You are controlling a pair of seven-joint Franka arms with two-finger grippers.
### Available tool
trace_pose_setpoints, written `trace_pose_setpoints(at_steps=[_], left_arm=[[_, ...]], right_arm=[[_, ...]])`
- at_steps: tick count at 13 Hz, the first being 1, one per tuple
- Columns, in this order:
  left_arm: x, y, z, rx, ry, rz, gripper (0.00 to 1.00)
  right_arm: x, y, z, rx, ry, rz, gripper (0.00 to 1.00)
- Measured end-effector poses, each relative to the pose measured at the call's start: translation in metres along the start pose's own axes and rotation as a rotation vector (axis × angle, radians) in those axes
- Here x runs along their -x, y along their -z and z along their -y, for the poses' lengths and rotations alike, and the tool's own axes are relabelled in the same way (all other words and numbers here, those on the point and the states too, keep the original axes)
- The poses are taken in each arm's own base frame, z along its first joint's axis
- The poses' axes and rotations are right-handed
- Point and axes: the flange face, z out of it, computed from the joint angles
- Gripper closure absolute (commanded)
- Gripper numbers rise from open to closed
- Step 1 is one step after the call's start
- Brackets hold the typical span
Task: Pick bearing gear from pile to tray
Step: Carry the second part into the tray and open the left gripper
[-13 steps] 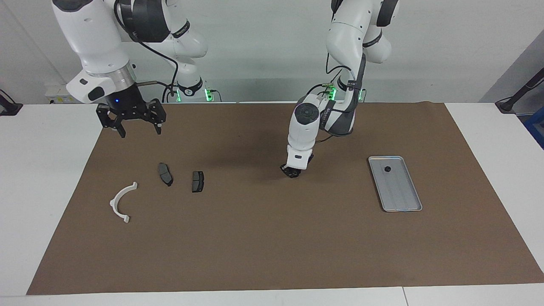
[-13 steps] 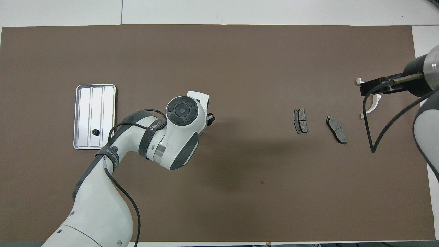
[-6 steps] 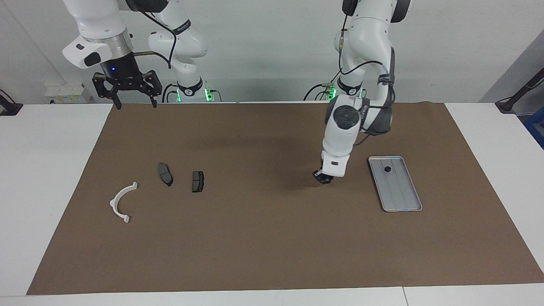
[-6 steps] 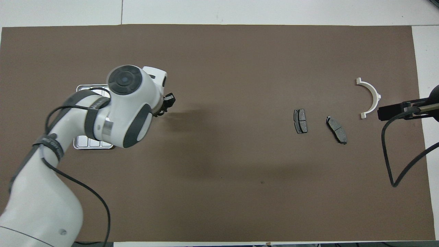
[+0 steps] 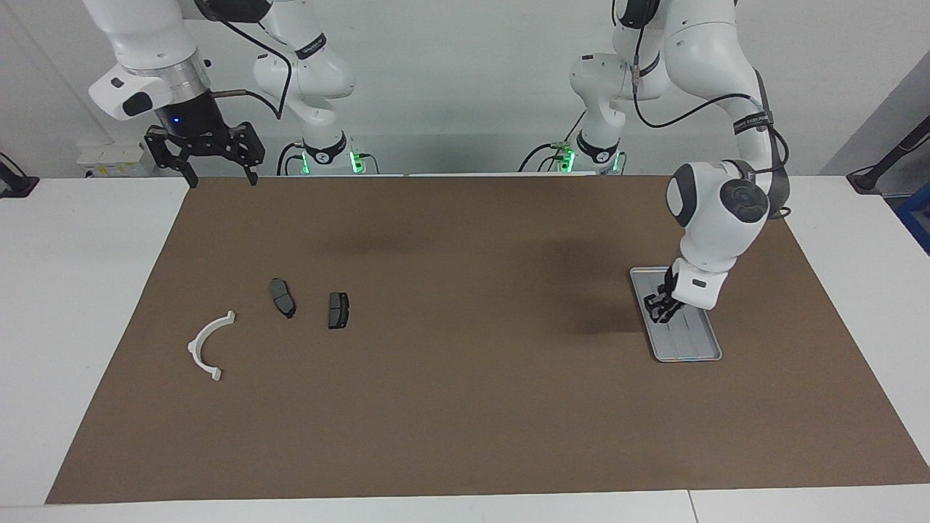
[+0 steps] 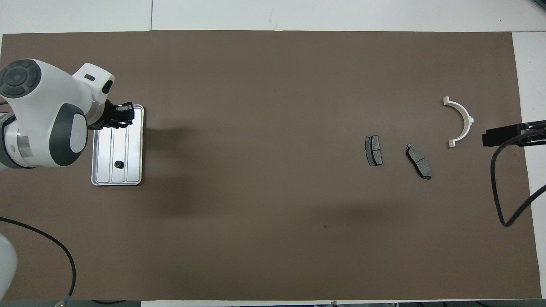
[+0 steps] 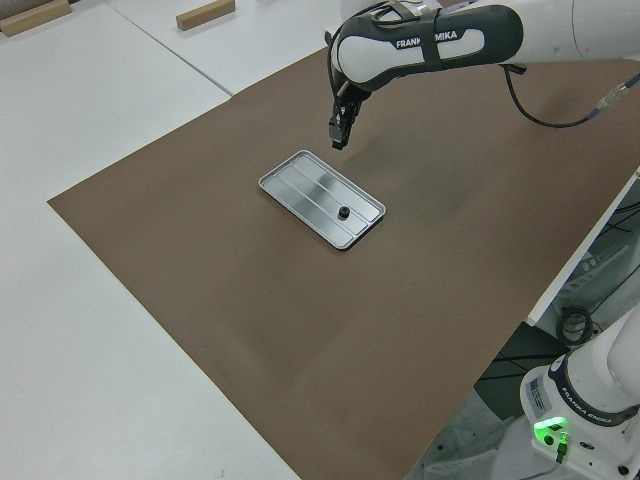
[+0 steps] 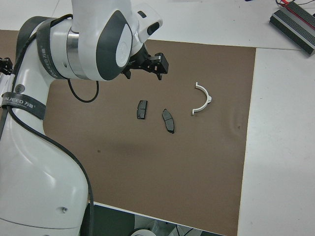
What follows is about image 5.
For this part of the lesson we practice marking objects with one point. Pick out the dark grey rectangular brake pad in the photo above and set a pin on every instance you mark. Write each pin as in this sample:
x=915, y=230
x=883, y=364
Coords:
x=338, y=311

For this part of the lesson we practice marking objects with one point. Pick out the silver metal tray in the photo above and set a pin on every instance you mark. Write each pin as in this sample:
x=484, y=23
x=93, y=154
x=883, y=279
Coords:
x=694, y=341

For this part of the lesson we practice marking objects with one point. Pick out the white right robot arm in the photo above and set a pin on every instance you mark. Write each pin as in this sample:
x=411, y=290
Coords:
x=145, y=36

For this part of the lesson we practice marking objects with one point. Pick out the white power strip box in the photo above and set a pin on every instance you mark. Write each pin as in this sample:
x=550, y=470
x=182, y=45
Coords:
x=109, y=161

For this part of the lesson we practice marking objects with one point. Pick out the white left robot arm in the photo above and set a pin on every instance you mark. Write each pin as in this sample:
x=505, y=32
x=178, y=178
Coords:
x=719, y=211

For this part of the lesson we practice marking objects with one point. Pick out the blue box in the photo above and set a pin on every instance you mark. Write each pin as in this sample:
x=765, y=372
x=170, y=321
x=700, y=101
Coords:
x=917, y=218

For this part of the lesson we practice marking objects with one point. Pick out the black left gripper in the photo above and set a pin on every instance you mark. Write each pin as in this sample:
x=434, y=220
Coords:
x=668, y=290

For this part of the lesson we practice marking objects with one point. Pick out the white curved plastic bracket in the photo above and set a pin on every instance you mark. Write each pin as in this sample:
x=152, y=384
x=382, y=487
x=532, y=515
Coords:
x=196, y=349

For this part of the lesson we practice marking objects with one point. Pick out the dark grey angled brake pad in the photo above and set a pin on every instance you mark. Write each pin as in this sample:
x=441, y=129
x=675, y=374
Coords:
x=282, y=294

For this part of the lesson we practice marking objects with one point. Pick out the brown table mat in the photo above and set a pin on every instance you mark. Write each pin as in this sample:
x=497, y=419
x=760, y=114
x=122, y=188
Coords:
x=465, y=363

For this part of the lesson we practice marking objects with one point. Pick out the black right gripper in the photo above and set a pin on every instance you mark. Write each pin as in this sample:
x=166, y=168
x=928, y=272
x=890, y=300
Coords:
x=189, y=120

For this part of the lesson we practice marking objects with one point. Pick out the black table clamp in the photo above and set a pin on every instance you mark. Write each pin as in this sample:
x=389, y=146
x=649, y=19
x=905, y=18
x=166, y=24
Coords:
x=16, y=185

